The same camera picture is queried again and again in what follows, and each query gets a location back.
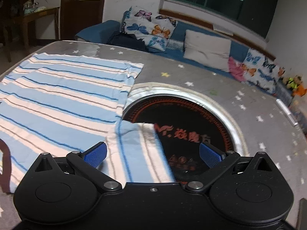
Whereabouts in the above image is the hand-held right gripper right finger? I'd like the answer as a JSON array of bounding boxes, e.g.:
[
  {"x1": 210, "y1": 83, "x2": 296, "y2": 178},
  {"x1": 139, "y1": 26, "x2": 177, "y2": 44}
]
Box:
[{"x1": 185, "y1": 142, "x2": 279, "y2": 193}]

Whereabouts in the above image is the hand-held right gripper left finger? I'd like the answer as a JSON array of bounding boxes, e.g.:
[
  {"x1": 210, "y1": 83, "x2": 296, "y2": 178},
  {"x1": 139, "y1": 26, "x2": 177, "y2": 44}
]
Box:
[{"x1": 30, "y1": 142, "x2": 121, "y2": 192}]

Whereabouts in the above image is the blue white striped shirt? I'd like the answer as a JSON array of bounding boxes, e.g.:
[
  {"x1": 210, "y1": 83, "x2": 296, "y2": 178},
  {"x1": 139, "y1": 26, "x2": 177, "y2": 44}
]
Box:
[{"x1": 0, "y1": 52, "x2": 177, "y2": 193}]

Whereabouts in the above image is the round black induction cooktop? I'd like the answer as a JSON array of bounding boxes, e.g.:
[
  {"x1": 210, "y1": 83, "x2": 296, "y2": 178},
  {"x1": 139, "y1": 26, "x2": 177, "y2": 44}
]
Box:
[{"x1": 121, "y1": 83, "x2": 248, "y2": 185}]

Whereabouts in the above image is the grey star-pattern table cover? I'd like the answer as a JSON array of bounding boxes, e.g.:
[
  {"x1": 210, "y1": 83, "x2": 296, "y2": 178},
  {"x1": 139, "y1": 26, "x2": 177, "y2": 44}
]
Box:
[{"x1": 0, "y1": 40, "x2": 307, "y2": 230}]

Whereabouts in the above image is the silver tube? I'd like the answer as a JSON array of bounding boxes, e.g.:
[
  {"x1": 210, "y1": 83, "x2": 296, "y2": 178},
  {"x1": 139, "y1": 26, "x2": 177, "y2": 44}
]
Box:
[{"x1": 276, "y1": 99, "x2": 299, "y2": 126}]

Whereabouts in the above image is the pink cloth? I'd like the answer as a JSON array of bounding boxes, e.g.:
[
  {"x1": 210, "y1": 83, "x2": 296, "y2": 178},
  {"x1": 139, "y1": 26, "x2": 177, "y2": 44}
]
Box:
[{"x1": 227, "y1": 57, "x2": 245, "y2": 81}]

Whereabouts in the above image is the butterfly print pillow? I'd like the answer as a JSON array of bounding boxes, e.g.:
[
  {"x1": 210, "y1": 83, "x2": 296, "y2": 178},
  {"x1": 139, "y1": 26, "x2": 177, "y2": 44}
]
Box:
[
  {"x1": 241, "y1": 48, "x2": 286, "y2": 94},
  {"x1": 120, "y1": 5, "x2": 178, "y2": 52}
]

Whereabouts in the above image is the grey pillow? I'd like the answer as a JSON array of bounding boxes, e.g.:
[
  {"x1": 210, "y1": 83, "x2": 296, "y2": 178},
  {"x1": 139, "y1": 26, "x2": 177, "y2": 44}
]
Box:
[{"x1": 183, "y1": 29, "x2": 232, "y2": 72}]

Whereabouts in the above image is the brown plush bear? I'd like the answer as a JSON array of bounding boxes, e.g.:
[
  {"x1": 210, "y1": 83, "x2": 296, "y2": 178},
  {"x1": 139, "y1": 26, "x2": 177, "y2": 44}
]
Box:
[{"x1": 283, "y1": 75, "x2": 304, "y2": 90}]

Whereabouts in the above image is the orange plush toy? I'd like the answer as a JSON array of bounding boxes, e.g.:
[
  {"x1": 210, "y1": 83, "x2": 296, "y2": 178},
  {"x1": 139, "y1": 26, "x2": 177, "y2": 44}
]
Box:
[{"x1": 291, "y1": 86, "x2": 307, "y2": 97}]

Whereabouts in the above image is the black bag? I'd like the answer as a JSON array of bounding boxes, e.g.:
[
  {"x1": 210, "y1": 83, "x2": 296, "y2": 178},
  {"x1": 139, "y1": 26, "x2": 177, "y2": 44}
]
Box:
[{"x1": 107, "y1": 32, "x2": 148, "y2": 52}]

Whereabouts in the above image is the blue sofa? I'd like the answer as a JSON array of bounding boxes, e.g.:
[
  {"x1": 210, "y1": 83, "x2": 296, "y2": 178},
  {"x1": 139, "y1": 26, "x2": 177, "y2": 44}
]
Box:
[{"x1": 75, "y1": 19, "x2": 307, "y2": 111}]

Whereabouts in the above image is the brown door with frosted glass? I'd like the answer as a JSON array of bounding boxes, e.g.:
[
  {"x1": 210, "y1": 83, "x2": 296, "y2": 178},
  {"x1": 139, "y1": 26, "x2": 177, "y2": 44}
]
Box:
[{"x1": 60, "y1": 0, "x2": 108, "y2": 41}]

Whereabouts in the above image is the wooden desk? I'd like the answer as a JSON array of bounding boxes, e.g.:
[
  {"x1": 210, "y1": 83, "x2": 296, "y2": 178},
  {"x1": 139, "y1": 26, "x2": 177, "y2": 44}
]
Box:
[{"x1": 10, "y1": 6, "x2": 60, "y2": 47}]

